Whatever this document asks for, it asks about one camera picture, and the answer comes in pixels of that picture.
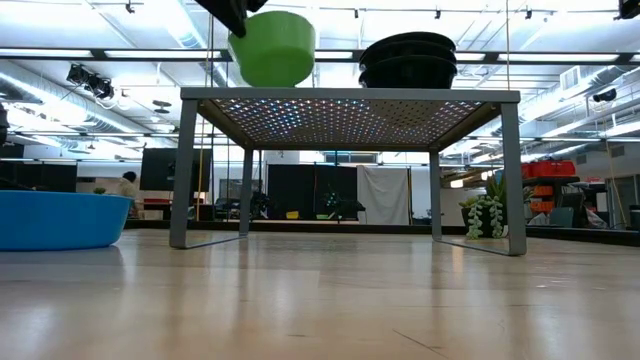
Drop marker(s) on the black track spotlights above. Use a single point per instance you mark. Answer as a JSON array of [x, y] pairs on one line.
[[92, 82]]

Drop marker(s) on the black screen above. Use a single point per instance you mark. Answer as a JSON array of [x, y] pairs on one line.
[[45, 177]]

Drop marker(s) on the light blue plastic bowl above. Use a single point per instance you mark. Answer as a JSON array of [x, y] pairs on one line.
[[55, 220]]

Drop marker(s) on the white hanging cloth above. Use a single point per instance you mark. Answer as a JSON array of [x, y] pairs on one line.
[[384, 195]]

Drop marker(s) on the person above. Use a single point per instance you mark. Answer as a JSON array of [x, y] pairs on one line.
[[129, 190]]

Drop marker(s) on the potted succulent plant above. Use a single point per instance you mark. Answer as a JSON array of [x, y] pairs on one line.
[[487, 197]]

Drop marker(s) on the red storage bins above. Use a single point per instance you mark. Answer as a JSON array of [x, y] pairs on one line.
[[550, 168]]

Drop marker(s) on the black partition panel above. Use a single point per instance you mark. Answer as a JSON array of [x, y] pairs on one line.
[[300, 185]]

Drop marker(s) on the orange storage bins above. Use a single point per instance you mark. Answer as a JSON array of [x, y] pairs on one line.
[[543, 197]]

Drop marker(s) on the black ceiling spotlight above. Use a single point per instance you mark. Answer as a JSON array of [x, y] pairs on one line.
[[606, 95]]

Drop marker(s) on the grey perforated metal shelf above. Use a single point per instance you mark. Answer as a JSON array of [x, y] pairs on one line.
[[350, 94]]

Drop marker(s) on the black monitor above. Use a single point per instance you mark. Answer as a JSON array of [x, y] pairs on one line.
[[155, 170]]

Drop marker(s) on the small green plant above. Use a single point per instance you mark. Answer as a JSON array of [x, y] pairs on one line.
[[99, 191]]

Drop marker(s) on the green plastic bowl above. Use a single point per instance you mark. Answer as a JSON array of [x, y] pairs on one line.
[[275, 50]]

